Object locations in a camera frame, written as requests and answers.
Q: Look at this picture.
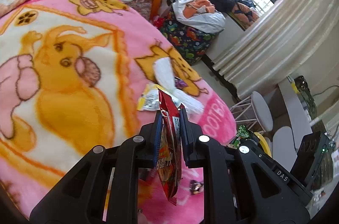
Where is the red snack wrapper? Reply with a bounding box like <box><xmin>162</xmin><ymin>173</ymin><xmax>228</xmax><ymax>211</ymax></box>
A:
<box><xmin>156</xmin><ymin>90</ymin><xmax>182</xmax><ymax>205</ymax></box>

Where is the yellow white snack wrapper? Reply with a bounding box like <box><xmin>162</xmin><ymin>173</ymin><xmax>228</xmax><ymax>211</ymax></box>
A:
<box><xmin>137</xmin><ymin>83</ymin><xmax>161</xmax><ymax>112</ymax></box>

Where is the purple candy wrapper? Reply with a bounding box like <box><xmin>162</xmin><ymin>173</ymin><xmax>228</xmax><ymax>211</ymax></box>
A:
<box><xmin>174</xmin><ymin>77</ymin><xmax>188</xmax><ymax>89</ymax></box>

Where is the white foam fruit net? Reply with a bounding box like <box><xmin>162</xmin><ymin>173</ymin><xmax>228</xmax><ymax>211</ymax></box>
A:
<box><xmin>153</xmin><ymin>57</ymin><xmax>204</xmax><ymax>115</ymax></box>

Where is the yellow rimmed trash bin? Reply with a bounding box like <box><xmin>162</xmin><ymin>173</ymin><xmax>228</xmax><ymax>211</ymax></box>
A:
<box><xmin>254</xmin><ymin>132</ymin><xmax>272</xmax><ymax>157</ymax></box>

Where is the small candy wrapper on blanket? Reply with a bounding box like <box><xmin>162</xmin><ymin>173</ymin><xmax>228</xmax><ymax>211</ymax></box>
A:
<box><xmin>189</xmin><ymin>180</ymin><xmax>204</xmax><ymax>195</ymax></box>

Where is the white round stool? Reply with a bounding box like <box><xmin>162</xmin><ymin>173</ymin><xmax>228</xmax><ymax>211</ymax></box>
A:
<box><xmin>230</xmin><ymin>91</ymin><xmax>274</xmax><ymax>133</ymax></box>

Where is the grey white vanity desk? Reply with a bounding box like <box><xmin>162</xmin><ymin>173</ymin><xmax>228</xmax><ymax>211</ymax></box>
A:
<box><xmin>272</xmin><ymin>78</ymin><xmax>318</xmax><ymax>173</ymax></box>

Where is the dinosaur print laundry basket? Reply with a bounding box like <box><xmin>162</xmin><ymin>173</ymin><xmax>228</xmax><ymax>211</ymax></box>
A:
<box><xmin>159</xmin><ymin>7</ymin><xmax>220</xmax><ymax>65</ymax></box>

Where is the pink cartoon fleece blanket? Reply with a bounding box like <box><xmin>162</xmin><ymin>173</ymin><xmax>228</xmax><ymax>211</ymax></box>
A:
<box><xmin>1</xmin><ymin>0</ymin><xmax>236</xmax><ymax>217</ymax></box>

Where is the white plastic bag with clothes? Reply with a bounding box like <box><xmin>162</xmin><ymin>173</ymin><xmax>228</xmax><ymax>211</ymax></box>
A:
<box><xmin>172</xmin><ymin>0</ymin><xmax>226</xmax><ymax>34</ymax></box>

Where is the orange bag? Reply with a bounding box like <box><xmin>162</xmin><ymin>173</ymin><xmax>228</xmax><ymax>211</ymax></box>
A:
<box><xmin>149</xmin><ymin>0</ymin><xmax>162</xmax><ymax>22</ymax></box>

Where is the floral fabric bag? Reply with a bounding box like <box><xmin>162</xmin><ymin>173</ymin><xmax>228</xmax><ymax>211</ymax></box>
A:
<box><xmin>126</xmin><ymin>0</ymin><xmax>153</xmax><ymax>21</ymax></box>

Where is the cream window curtain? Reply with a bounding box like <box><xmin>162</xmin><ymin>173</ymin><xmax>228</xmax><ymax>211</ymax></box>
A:
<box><xmin>213</xmin><ymin>0</ymin><xmax>338</xmax><ymax>97</ymax></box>

